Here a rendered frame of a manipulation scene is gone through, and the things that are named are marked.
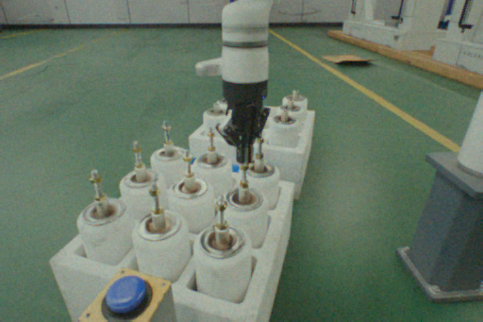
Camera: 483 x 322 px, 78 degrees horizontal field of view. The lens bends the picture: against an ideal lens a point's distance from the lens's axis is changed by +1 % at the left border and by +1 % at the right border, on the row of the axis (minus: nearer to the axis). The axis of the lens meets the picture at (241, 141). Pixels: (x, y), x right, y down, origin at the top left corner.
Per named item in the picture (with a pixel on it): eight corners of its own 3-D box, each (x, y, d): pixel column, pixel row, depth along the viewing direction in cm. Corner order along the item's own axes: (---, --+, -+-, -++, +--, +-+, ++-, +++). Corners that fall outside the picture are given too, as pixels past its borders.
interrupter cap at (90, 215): (134, 203, 58) (133, 200, 58) (109, 230, 51) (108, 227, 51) (100, 197, 60) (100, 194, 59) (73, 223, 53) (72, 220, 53)
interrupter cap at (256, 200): (271, 198, 59) (271, 195, 59) (246, 218, 54) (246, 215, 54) (241, 184, 64) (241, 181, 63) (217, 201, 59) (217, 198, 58)
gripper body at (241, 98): (247, 82, 43) (246, 141, 47) (278, 72, 49) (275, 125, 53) (209, 75, 47) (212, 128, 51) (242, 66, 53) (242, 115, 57)
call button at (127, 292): (154, 291, 34) (152, 279, 33) (132, 325, 31) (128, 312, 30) (124, 281, 35) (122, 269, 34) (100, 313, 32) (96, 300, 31)
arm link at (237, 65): (228, 66, 56) (227, 31, 53) (279, 76, 49) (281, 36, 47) (192, 76, 49) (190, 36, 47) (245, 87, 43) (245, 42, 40)
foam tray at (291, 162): (310, 148, 132) (315, 110, 124) (298, 200, 99) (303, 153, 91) (227, 137, 143) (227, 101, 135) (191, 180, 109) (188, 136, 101)
